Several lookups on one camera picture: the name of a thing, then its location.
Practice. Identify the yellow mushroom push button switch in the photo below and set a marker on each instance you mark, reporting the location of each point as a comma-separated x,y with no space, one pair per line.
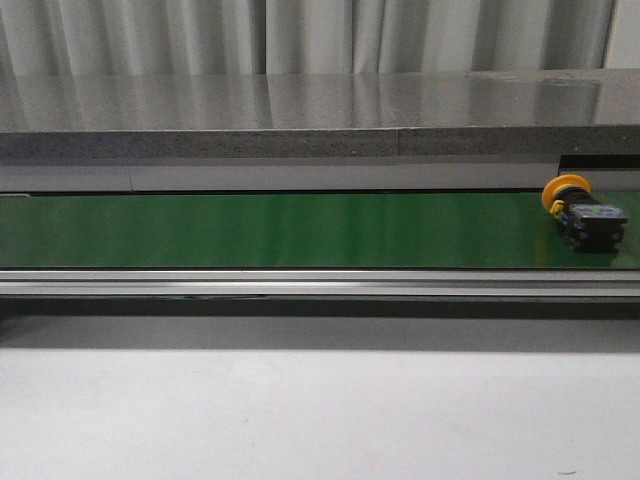
587,224

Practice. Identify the green conveyor belt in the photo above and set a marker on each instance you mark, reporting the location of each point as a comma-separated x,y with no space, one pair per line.
297,230

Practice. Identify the grey conveyor rear guard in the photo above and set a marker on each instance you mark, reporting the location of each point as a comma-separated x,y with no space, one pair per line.
432,172

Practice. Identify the white pleated curtain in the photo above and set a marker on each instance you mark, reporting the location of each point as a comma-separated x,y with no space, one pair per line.
314,37

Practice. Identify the aluminium conveyor front rail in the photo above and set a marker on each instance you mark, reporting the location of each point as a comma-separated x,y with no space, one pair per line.
495,284

